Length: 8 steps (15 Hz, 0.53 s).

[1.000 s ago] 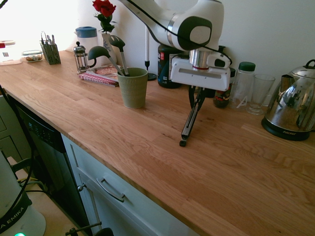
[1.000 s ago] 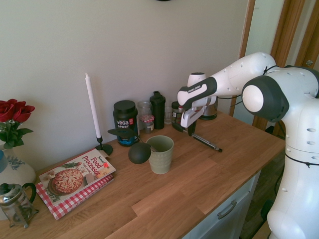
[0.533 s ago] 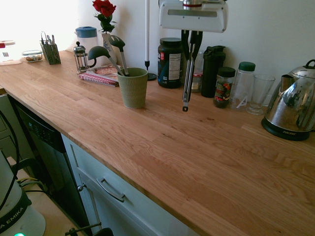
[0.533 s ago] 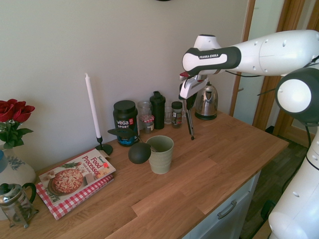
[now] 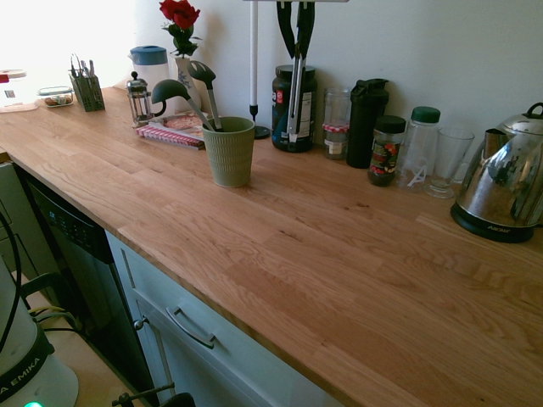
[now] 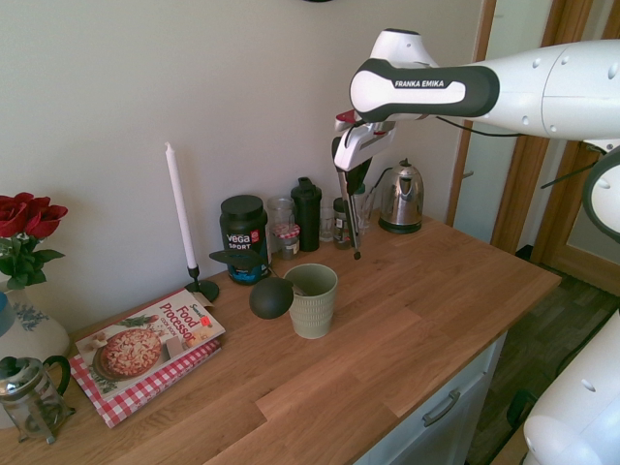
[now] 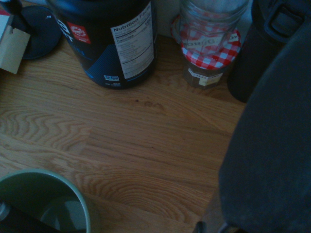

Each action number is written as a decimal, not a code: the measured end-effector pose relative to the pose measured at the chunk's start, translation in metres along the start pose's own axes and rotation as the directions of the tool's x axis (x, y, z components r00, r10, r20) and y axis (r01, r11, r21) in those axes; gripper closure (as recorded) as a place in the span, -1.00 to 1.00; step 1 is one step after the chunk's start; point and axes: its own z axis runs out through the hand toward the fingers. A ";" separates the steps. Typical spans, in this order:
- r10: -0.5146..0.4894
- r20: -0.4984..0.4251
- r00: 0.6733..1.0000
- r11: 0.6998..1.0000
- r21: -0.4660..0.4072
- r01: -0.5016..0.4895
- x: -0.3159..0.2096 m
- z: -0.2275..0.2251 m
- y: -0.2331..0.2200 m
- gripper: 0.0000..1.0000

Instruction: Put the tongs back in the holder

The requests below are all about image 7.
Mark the dark blue round base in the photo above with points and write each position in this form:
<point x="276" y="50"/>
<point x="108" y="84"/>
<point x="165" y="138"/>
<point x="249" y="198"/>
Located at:
<point x="41" y="36"/>

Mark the green ceramic utensil holder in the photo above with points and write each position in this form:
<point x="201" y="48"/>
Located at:
<point x="73" y="191"/>

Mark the jar with red checkered lid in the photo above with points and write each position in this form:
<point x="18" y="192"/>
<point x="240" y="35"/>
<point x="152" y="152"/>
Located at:
<point x="211" y="60"/>

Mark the red checkered jar lid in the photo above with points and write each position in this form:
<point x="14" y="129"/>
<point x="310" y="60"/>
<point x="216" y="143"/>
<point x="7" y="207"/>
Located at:
<point x="174" y="28"/>

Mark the white cardboard box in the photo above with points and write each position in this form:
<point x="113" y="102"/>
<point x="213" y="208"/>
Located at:
<point x="14" y="51"/>

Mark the black insulated bottle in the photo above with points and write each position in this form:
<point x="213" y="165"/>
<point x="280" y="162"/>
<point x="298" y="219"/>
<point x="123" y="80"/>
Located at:
<point x="245" y="70"/>

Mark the white and red box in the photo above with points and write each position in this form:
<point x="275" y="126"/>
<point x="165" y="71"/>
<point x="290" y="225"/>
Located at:
<point x="4" y="26"/>

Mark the large dark grey rounded object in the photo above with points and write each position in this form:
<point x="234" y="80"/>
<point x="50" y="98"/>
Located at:
<point x="272" y="145"/>

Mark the black protein powder tub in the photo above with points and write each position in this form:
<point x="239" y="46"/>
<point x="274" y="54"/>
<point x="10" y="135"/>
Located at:
<point x="97" y="55"/>

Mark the clear empty glass jar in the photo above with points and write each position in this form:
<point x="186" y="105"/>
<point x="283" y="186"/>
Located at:
<point x="211" y="14"/>

